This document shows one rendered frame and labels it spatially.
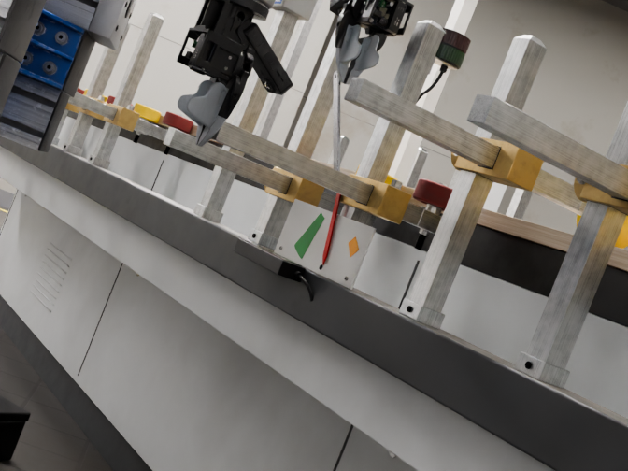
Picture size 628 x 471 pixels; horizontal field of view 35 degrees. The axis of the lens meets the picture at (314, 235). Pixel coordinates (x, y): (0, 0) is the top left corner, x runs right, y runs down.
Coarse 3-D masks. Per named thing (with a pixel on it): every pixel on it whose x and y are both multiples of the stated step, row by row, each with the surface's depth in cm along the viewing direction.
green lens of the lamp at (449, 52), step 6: (438, 48) 163; (444, 48) 163; (450, 48) 162; (438, 54) 163; (444, 54) 162; (450, 54) 163; (456, 54) 163; (462, 54) 164; (450, 60) 163; (456, 60) 163; (462, 60) 164
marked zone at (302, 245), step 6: (318, 216) 168; (312, 222) 168; (318, 222) 167; (312, 228) 168; (318, 228) 166; (306, 234) 169; (312, 234) 167; (300, 240) 170; (306, 240) 168; (294, 246) 171; (300, 246) 169; (306, 246) 168; (300, 252) 168
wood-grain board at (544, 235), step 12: (192, 132) 275; (408, 192) 186; (420, 204) 182; (480, 216) 168; (492, 216) 166; (504, 216) 163; (492, 228) 165; (504, 228) 162; (516, 228) 160; (528, 228) 158; (540, 228) 156; (528, 240) 158; (540, 240) 155; (552, 240) 153; (564, 240) 151; (612, 252) 143; (624, 252) 141; (612, 264) 142; (624, 264) 140
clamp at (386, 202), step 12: (372, 180) 158; (372, 192) 157; (384, 192) 154; (396, 192) 155; (348, 204) 162; (360, 204) 159; (372, 204) 156; (384, 204) 155; (396, 204) 156; (384, 216) 155; (396, 216) 156
